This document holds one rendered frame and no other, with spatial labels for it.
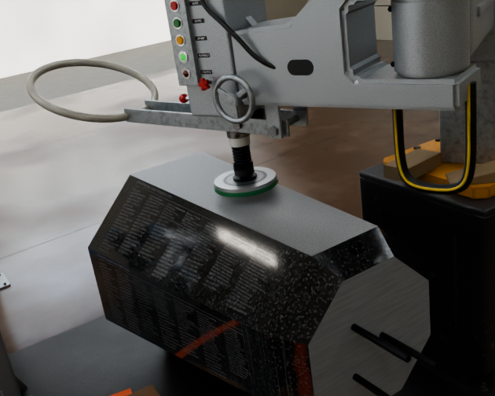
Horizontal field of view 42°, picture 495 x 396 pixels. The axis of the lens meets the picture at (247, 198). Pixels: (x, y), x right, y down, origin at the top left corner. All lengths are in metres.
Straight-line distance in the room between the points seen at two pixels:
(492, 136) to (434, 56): 0.77
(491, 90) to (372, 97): 0.69
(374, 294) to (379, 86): 0.56
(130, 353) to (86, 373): 0.21
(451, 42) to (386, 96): 0.21
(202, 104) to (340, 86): 0.49
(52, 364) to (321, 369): 1.56
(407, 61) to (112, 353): 1.90
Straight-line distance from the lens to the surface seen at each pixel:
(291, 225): 1.91
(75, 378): 2.91
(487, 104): 2.35
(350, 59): 1.77
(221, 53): 1.95
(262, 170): 2.22
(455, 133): 2.40
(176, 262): 2.13
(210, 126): 2.11
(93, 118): 2.33
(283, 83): 1.86
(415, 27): 1.66
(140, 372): 2.83
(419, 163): 2.31
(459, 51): 1.70
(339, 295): 1.72
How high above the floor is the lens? 1.62
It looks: 22 degrees down
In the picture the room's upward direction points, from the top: 8 degrees counter-clockwise
